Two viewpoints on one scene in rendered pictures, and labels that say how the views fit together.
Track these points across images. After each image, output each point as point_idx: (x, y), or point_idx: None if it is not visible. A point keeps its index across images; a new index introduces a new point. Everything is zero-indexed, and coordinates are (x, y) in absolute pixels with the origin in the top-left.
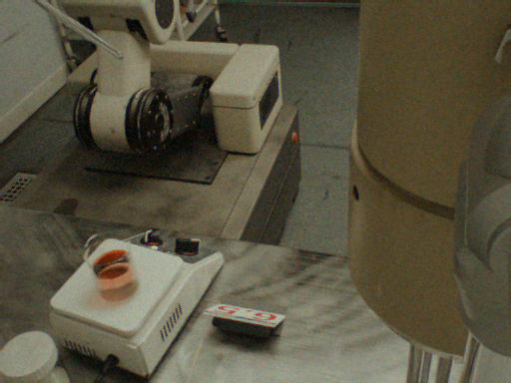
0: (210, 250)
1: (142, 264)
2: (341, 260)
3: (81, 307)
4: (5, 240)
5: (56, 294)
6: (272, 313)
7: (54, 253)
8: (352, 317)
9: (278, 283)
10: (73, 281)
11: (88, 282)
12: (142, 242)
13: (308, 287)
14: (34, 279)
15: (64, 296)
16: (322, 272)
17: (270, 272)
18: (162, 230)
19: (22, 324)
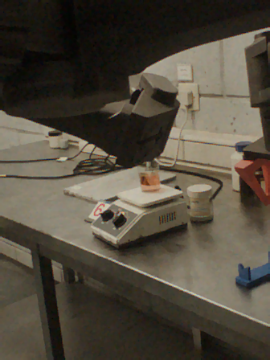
0: (96, 222)
1: (135, 194)
2: (40, 227)
3: (170, 189)
4: (206, 273)
5: (178, 193)
6: (92, 218)
7: (175, 259)
8: (65, 214)
9: (76, 227)
10: (169, 194)
11: (162, 194)
12: (125, 217)
13: (67, 223)
14: (193, 251)
15: (175, 192)
16: (54, 226)
17: (75, 230)
18: (104, 255)
19: (206, 237)
